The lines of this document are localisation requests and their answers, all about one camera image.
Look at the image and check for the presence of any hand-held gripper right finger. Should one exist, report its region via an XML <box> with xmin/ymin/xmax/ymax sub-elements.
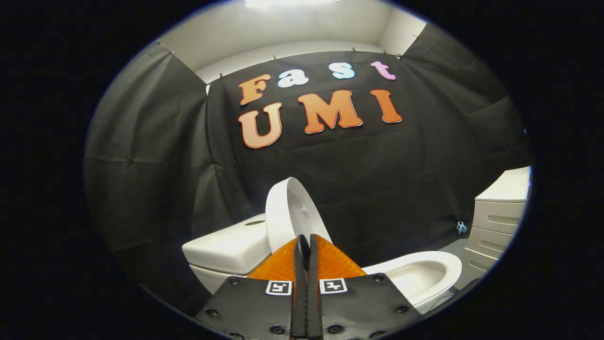
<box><xmin>308</xmin><ymin>234</ymin><xmax>423</xmax><ymax>340</ymax></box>

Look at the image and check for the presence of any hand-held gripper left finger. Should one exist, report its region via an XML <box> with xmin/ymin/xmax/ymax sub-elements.
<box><xmin>196</xmin><ymin>234</ymin><xmax>308</xmax><ymax>340</ymax></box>

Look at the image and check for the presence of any white toilet lid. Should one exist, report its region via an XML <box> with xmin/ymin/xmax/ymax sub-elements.
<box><xmin>265</xmin><ymin>177</ymin><xmax>333</xmax><ymax>253</ymax></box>

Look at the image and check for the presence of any white ceramic toilet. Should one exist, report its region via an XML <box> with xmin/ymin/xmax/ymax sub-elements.
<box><xmin>182</xmin><ymin>213</ymin><xmax>463</xmax><ymax>315</ymax></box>

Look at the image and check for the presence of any black backdrop cloth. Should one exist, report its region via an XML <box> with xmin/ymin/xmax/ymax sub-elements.
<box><xmin>85</xmin><ymin>21</ymin><xmax>534</xmax><ymax>318</ymax></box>

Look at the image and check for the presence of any white drawer cabinet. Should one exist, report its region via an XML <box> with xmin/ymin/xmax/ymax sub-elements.
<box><xmin>460</xmin><ymin>166</ymin><xmax>533</xmax><ymax>289</ymax></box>

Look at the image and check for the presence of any ceiling light panel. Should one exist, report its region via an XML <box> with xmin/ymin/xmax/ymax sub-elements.
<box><xmin>245</xmin><ymin>0</ymin><xmax>340</xmax><ymax>8</ymax></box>

